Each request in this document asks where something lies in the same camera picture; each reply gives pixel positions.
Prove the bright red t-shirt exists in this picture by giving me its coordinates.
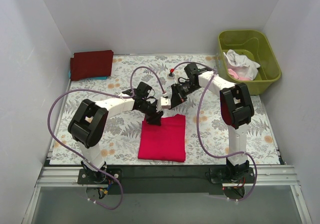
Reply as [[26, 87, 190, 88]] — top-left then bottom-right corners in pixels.
[[137, 114, 186, 162]]

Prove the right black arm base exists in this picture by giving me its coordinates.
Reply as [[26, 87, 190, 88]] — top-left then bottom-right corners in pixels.
[[205, 165, 255, 185]]

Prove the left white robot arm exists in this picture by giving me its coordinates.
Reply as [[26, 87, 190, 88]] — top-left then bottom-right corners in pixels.
[[68, 82, 171, 184]]

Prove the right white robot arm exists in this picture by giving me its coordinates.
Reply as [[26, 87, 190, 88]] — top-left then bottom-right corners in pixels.
[[168, 62, 254, 183]]

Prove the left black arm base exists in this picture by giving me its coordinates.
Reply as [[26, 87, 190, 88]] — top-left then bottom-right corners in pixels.
[[77, 162, 122, 184]]

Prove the floral patterned table mat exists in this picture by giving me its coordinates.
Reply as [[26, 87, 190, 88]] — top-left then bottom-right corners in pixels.
[[49, 55, 279, 165]]

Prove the pink cloth in bin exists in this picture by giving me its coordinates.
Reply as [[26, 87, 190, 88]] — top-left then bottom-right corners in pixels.
[[228, 69, 251, 81]]

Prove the teal item under shirt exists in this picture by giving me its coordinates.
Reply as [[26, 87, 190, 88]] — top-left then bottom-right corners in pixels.
[[68, 71, 108, 80]]

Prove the folded dark red t-shirt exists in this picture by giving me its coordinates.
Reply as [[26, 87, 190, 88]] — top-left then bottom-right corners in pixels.
[[69, 50, 114, 81]]

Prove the white cloth in bin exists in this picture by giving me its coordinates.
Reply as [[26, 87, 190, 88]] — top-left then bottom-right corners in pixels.
[[223, 50, 261, 81]]

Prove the olive green plastic bin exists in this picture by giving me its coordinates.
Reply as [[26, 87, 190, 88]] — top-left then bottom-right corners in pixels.
[[216, 30, 282, 95]]

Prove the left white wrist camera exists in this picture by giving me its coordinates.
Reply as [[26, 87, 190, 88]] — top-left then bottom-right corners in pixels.
[[156, 96, 171, 112]]

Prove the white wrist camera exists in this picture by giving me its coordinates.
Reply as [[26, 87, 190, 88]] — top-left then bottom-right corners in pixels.
[[156, 96, 171, 112], [167, 69, 179, 83]]

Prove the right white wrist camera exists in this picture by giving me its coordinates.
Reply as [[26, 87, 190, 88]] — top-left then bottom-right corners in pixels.
[[167, 69, 179, 83]]

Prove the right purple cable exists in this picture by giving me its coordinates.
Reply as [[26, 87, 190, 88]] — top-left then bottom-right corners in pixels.
[[169, 62, 258, 202]]

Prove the purple cable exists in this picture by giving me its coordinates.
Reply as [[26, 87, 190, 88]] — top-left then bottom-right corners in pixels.
[[47, 66, 167, 210], [169, 62, 258, 202]]

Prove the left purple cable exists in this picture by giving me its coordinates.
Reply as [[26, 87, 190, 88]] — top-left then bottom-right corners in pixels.
[[47, 66, 167, 210]]

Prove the aluminium frame rail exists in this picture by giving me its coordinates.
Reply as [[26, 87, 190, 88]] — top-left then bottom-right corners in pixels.
[[23, 163, 314, 223]]

